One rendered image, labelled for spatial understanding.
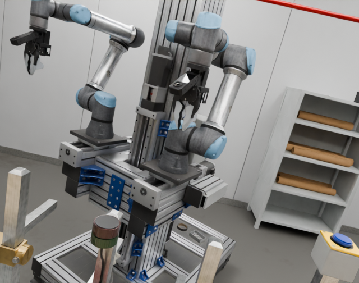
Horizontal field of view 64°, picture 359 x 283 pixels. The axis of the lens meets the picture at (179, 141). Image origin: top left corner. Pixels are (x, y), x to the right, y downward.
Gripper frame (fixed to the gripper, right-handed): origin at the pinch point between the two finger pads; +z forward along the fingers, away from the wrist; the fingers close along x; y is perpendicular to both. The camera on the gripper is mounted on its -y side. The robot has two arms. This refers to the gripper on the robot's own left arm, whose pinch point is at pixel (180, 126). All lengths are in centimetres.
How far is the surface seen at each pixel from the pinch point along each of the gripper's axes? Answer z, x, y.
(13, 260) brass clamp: 37, 14, -43
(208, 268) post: 24.3, -28.9, -22.9
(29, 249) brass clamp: 36, 14, -39
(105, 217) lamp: 17.9, -5.9, -34.9
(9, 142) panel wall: 116, 285, 111
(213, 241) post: 17.5, -28.0, -22.4
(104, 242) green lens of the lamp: 21.1, -9.4, -37.9
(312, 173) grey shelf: 67, -30, 291
